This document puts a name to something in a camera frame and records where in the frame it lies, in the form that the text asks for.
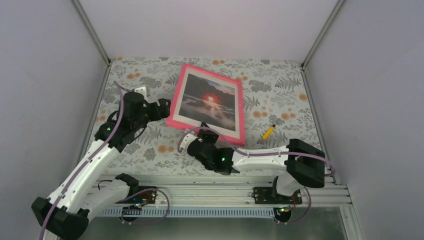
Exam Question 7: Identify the sunset photo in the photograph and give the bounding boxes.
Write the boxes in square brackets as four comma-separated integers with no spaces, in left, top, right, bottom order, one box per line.
[178,73,236,131]

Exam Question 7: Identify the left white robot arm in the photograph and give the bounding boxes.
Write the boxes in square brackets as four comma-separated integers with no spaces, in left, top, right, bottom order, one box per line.
[31,91,171,240]

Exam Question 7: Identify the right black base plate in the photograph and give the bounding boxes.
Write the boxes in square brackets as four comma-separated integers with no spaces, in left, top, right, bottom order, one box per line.
[251,187,303,205]

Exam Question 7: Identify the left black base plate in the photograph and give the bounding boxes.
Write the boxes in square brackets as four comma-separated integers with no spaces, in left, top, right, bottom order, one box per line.
[122,186,157,205]

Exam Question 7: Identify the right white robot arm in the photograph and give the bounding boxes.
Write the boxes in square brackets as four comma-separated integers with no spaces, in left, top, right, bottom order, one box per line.
[177,123,332,204]

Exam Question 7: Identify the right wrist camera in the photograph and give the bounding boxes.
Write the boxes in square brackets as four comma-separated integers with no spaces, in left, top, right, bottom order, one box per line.
[177,133,198,153]

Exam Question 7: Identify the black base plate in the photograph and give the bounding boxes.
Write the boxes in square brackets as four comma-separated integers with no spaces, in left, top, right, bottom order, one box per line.
[251,187,303,205]
[122,186,157,205]

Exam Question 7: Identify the pink picture frame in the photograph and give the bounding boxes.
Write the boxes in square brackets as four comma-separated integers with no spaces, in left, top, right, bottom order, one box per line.
[166,63,246,147]

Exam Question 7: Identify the yellow screwdriver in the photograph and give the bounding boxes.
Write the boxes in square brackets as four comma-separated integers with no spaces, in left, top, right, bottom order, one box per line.
[262,124,276,140]

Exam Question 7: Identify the aluminium mounting rail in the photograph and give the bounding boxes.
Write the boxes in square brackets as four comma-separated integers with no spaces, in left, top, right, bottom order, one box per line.
[135,175,353,207]

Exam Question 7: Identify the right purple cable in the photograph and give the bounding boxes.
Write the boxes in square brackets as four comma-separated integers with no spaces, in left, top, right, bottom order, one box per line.
[177,126,336,227]

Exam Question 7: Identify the grey slotted cable duct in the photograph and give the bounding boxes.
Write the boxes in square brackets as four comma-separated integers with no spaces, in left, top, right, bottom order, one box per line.
[97,206,279,219]

